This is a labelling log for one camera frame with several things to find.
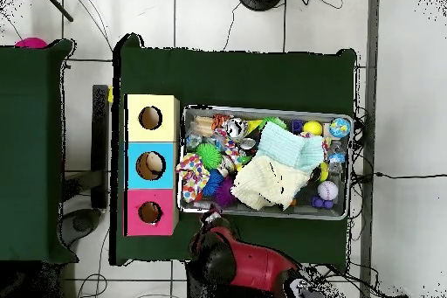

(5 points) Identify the polka dot colourful cloth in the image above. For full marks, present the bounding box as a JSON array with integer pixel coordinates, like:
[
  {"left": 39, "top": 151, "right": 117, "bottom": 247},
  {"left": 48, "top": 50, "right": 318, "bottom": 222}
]
[{"left": 174, "top": 153, "right": 211, "bottom": 204}]

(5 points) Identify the cream yellow cloth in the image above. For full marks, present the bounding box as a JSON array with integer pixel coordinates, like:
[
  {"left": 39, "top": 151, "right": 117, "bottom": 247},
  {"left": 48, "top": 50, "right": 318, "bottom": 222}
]
[{"left": 230, "top": 154, "right": 314, "bottom": 212}]

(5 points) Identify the mint green cloth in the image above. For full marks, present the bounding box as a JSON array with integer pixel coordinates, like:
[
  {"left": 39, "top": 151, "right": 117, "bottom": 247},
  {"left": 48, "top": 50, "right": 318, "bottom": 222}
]
[{"left": 257, "top": 121, "right": 327, "bottom": 173}]

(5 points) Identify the wooden box with three holes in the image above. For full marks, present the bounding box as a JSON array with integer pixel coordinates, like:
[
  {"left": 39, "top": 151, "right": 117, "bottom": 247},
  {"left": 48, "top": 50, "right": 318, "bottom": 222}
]
[{"left": 124, "top": 94, "right": 182, "bottom": 238}]

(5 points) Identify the clear shallow mesh bin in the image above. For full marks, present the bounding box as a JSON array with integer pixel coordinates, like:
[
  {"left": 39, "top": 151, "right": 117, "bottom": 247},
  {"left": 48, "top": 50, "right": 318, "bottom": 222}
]
[{"left": 179, "top": 107, "right": 354, "bottom": 221}]

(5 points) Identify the large green spiky ball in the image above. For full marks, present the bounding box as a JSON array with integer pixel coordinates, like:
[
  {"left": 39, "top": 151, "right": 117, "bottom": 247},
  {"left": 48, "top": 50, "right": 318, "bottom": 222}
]
[{"left": 196, "top": 142, "right": 224, "bottom": 171}]

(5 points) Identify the crushed silver can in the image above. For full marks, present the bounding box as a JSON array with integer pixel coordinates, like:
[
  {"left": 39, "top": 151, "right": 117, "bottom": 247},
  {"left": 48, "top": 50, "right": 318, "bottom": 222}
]
[{"left": 225, "top": 115, "right": 251, "bottom": 140}]

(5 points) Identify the blue spiky ball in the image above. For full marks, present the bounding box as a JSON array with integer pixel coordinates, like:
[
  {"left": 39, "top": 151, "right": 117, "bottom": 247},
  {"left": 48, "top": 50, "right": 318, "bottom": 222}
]
[{"left": 202, "top": 170, "right": 225, "bottom": 198}]

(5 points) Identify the purple spiky ball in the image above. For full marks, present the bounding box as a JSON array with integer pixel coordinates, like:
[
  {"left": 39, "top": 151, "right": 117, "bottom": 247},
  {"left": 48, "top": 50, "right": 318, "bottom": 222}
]
[{"left": 214, "top": 176, "right": 238, "bottom": 209}]

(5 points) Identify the plain yellow ball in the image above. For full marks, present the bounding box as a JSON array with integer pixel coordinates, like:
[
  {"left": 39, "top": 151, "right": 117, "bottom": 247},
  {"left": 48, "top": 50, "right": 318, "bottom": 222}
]
[{"left": 303, "top": 120, "right": 325, "bottom": 138}]

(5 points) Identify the white baseball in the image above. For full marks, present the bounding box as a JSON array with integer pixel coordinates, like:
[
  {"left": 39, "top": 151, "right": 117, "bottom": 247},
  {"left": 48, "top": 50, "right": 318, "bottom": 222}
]
[{"left": 317, "top": 180, "right": 340, "bottom": 202}]

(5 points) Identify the blue globe ball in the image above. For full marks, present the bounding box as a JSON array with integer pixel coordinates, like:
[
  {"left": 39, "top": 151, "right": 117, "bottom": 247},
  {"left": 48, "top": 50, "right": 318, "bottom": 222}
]
[{"left": 329, "top": 117, "right": 352, "bottom": 139}]

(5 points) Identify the side table with green cloth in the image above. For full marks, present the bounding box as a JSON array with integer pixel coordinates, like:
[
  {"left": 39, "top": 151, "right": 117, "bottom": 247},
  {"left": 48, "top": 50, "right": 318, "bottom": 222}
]
[{"left": 0, "top": 38, "right": 77, "bottom": 264}]

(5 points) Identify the magenta bowl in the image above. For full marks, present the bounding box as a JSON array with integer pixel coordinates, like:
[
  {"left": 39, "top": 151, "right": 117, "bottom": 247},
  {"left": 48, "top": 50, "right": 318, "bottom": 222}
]
[{"left": 15, "top": 37, "right": 50, "bottom": 50}]

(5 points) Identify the black rod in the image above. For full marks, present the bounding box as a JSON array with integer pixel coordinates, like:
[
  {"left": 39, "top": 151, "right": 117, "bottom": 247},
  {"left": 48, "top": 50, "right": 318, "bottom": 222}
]
[{"left": 36, "top": 0, "right": 74, "bottom": 23}]

